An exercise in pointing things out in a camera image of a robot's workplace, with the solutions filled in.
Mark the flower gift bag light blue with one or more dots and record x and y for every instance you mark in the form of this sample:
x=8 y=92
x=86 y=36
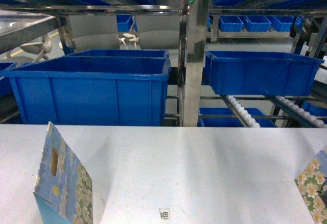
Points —
x=63 y=188

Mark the blue bin right on rollers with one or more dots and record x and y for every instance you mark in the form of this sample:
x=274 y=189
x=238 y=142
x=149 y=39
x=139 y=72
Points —
x=260 y=73

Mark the large blue bin left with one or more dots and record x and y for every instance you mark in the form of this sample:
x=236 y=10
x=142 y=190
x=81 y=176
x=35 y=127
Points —
x=85 y=90

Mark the small QR code sticker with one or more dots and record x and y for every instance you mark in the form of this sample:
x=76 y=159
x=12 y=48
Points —
x=164 y=213

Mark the steel rack upright post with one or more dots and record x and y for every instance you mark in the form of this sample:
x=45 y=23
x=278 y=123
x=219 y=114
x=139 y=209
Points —
x=196 y=37

